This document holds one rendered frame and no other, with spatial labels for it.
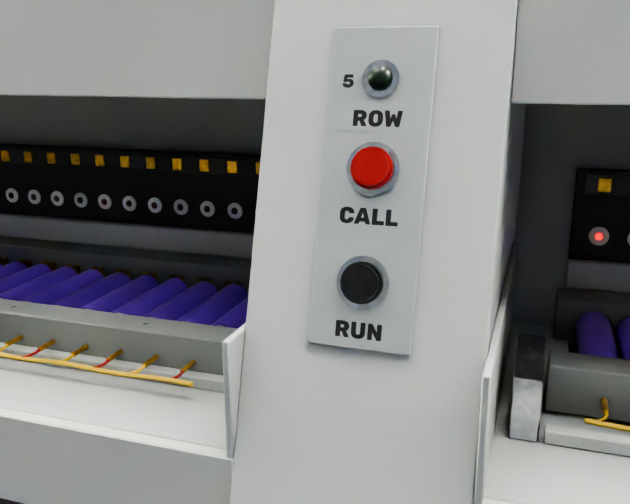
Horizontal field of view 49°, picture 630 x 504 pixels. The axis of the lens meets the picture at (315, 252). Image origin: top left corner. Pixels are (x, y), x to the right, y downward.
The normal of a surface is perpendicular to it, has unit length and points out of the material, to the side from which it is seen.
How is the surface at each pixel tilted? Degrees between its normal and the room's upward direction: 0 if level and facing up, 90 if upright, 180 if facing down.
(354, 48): 90
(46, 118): 90
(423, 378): 90
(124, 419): 17
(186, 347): 107
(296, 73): 90
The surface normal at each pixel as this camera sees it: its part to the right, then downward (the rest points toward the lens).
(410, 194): -0.30, -0.04
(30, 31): -0.32, 0.25
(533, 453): 0.00, -0.96
